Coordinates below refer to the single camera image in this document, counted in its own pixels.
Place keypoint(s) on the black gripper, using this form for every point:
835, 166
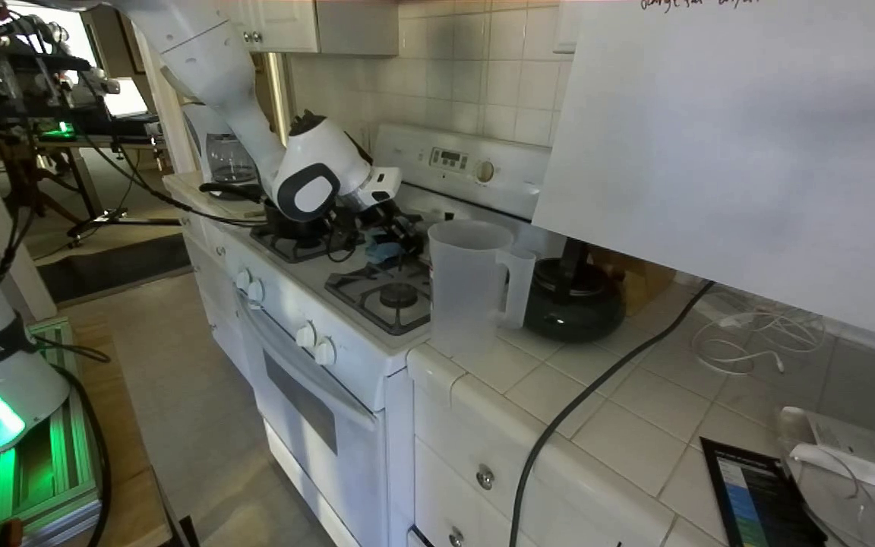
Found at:
375, 200

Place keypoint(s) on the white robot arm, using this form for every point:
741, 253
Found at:
318, 169

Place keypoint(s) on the grey stove grate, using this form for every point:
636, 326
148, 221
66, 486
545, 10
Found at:
392, 300

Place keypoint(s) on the white gas stove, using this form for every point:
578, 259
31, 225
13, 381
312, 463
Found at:
344, 433

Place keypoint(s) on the white stove knob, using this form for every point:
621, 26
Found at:
305, 336
325, 353

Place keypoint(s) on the clear plastic pitcher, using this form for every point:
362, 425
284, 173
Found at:
477, 281

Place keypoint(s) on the white coffee maker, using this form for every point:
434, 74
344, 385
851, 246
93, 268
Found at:
220, 154

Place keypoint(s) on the black round appliance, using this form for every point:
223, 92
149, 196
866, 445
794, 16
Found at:
571, 300

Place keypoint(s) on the white cabinet drawers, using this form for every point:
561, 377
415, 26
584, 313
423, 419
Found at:
474, 486

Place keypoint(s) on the black tablet device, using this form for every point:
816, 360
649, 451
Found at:
757, 502

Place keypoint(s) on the white charger with cable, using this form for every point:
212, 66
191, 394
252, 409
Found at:
829, 440

